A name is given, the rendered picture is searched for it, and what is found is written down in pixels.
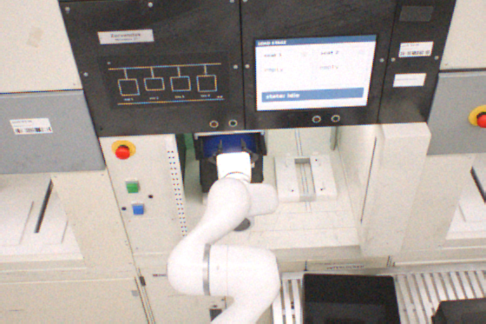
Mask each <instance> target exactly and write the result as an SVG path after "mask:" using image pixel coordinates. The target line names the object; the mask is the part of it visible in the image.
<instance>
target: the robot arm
mask: <svg viewBox="0 0 486 324"><path fill-rule="evenodd" d="M240 143H241V151H242V152H241V153H235V154H223V148H222V140H220V144H218V147H219V149H218V151H217V152H216V153H215V154H213V155H212V156H211V157H210V158H209V159H208V163H210V164H212V166H214V167H216V168H218V174H219V180H218V181H217V182H215V183H214V184H213V185H212V187H211V188H210V191H209V194H208V198H207V206H206V209H205V214H204V215H203V217H202V218H201V220H200V222H198V225H197V226H196V227H195V228H193V229H192V230H191V232H190V233H189V234H188V235H186V236H185V237H184V238H183V239H182V240H181V241H180V242H178V244H177V245H176V247H175V248H173V250H172V251H171V255H170V256H169V257H168V260H167V265H166V277H167V281H168V282H169V284H170V285H171V287H172V288H173V289H174V290H176V291H177V292H179V293H180V294H188V295H224V296H232V297H233V304H232V305H231V306H230V307H229V308H227V309H226V310H225V311H224V312H223V313H221V314H220V315H218V316H217V317H216V318H215V319H214V320H213V321H212V322H211V323H210V324H255V322H256V321H257V320H258V319H259V318H260V316H261V315H262V314H263V313H264V312H265V311H266V310H267V308H268V307H269V306H270V305H271V304H272V303H273V302H274V299H275V298H276V296H277V295H278V293H279V290H280V288H281V282H282V274H281V265H280V262H279V260H278V258H277V257H276V256H275V255H274V253H273V252H272V251H270V250H269V249H266V248H262V247H258V246H249V245H213V244H214V243H215V242H217V241H219V239H221V238H222V237H224V236H226V235H227V234H229V233H230V232H231V231H233V232H237V233H239V232H244V231H247V230H248V229H251V228H252V227H253V224H254V216H256V215H269V214H273V213H274V212H275V211H276V210H277V208H278V206H279V197H278V195H277V192H276V190H275V189H274V187H273V186H271V185H270V184H267V183H250V181H251V165H252V164H253V163H254V162H255V161H257V160H258V159H259V155H257V154H254V153H253V152H252V151H251V150H249V149H248V148H247V146H246V142H244V141H243V138H241V139H240ZM250 157H252V158H251V159H250ZM216 160H217V161H216Z"/></svg>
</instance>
